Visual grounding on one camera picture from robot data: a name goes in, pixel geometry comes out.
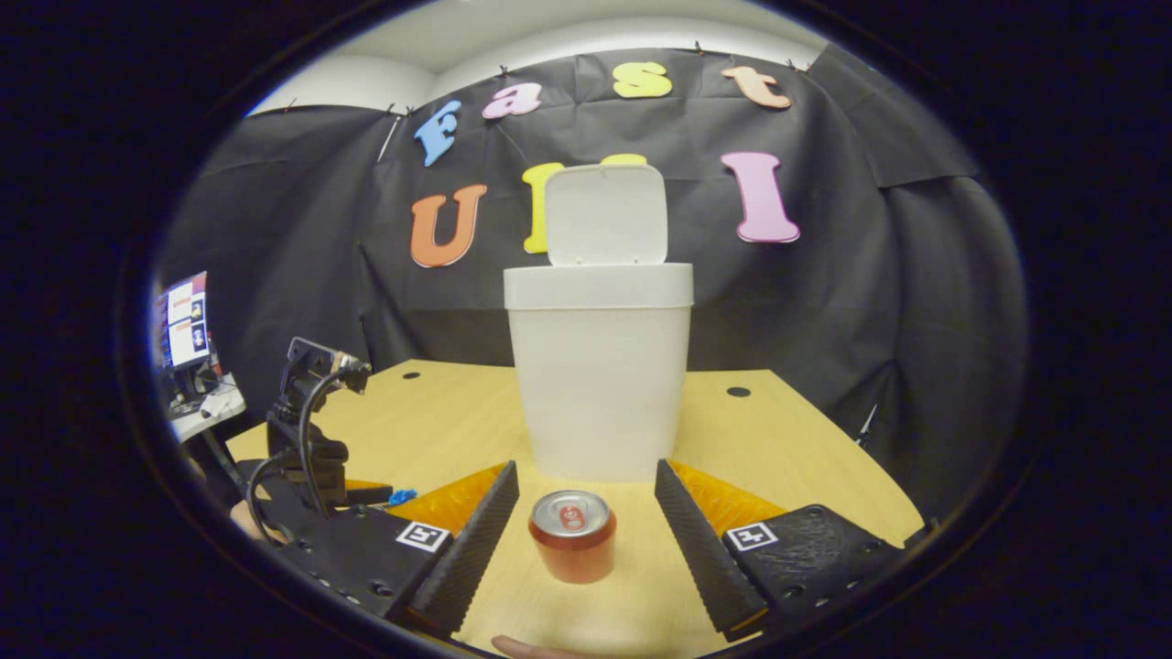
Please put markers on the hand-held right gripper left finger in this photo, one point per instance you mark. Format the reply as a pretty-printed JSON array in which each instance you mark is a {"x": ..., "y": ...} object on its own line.
[{"x": 467, "y": 558}]

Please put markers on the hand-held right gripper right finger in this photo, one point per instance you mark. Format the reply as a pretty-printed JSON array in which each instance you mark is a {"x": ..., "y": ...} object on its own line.
[{"x": 700, "y": 563}]

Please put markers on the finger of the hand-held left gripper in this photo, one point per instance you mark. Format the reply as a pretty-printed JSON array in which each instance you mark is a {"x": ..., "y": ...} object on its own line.
[{"x": 371, "y": 495}]

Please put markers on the blue paper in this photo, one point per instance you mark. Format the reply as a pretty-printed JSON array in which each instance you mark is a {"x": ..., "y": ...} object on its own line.
[{"x": 403, "y": 497}]

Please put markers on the red pop can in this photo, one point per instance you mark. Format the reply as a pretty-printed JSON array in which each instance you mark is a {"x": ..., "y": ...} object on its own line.
[{"x": 573, "y": 549}]

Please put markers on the white desktop garbage bin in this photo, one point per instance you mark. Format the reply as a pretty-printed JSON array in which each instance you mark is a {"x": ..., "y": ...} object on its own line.
[{"x": 600, "y": 384}]

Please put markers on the wooden desktop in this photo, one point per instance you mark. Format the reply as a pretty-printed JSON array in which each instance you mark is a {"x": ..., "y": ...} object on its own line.
[{"x": 439, "y": 430}]

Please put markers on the white crumpled cloth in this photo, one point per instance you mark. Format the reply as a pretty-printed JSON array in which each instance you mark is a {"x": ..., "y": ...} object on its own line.
[{"x": 216, "y": 406}]

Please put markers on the white side table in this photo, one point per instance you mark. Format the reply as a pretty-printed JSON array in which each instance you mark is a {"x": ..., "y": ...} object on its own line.
[{"x": 215, "y": 423}]

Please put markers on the computer monitor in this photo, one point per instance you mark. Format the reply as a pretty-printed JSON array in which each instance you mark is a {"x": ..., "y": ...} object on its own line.
[{"x": 183, "y": 320}]

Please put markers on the black backdrop cloth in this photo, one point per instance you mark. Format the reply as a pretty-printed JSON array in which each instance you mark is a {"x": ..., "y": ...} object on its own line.
[{"x": 302, "y": 220}]

